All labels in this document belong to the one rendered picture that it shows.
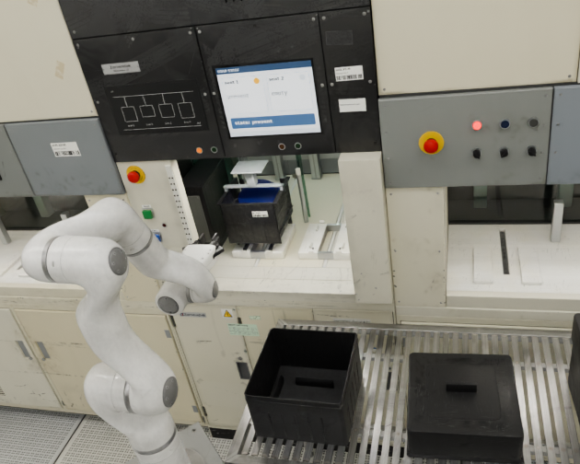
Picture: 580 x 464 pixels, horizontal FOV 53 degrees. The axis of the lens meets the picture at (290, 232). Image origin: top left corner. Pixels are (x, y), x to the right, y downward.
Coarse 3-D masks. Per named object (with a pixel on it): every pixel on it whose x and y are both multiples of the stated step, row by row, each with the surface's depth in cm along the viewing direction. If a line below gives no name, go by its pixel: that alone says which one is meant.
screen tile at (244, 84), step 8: (224, 80) 166; (232, 80) 165; (240, 80) 165; (248, 80) 164; (224, 88) 168; (232, 88) 167; (240, 88) 166; (248, 88) 166; (256, 88) 165; (256, 96) 166; (264, 96) 166; (232, 104) 170; (240, 104) 169; (248, 104) 168; (256, 104) 168; (264, 104) 167; (232, 112) 171; (240, 112) 170; (248, 112) 170
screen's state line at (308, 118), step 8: (232, 120) 172; (240, 120) 172; (248, 120) 171; (256, 120) 171; (264, 120) 170; (272, 120) 169; (280, 120) 169; (288, 120) 168; (296, 120) 168; (304, 120) 167; (312, 120) 166; (240, 128) 173
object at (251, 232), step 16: (256, 160) 220; (256, 176) 219; (224, 192) 223; (288, 192) 228; (224, 208) 217; (240, 208) 215; (256, 208) 213; (272, 208) 211; (288, 208) 228; (240, 224) 219; (256, 224) 217; (272, 224) 215; (240, 240) 223; (256, 240) 221; (272, 240) 220
